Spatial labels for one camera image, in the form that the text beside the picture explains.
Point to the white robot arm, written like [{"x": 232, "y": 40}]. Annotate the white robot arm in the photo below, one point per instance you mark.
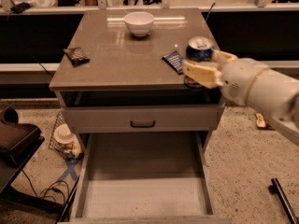
[{"x": 276, "y": 97}]

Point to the blue snack bag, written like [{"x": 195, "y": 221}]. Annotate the blue snack bag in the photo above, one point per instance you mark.
[{"x": 174, "y": 60}]

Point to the wire basket with items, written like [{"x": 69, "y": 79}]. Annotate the wire basket with items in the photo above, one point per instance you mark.
[{"x": 63, "y": 141}]

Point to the black chip bag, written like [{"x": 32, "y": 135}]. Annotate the black chip bag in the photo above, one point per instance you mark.
[{"x": 76, "y": 56}]

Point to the grey drawer cabinet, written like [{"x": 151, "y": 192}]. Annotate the grey drawer cabinet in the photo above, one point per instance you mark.
[{"x": 125, "y": 70}]

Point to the white bowl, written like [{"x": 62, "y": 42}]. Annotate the white bowl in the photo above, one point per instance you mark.
[{"x": 139, "y": 23}]

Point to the black bar on floor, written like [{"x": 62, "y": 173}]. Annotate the black bar on floor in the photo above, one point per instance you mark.
[{"x": 275, "y": 188}]

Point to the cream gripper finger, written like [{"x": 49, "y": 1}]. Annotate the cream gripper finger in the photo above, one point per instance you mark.
[
  {"x": 222, "y": 57},
  {"x": 206, "y": 74}
]

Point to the open grey lower drawer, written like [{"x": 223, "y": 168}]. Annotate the open grey lower drawer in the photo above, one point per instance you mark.
[{"x": 144, "y": 178}]

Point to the closed grey drawer with handle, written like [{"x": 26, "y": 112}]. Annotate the closed grey drawer with handle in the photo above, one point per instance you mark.
[{"x": 131, "y": 119}]

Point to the blue pepsi can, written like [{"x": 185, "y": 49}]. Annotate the blue pepsi can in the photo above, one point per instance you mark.
[{"x": 199, "y": 49}]

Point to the small black device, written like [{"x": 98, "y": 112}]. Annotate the small black device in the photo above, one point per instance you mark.
[{"x": 18, "y": 9}]

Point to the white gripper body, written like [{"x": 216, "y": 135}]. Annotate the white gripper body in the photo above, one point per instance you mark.
[{"x": 241, "y": 78}]

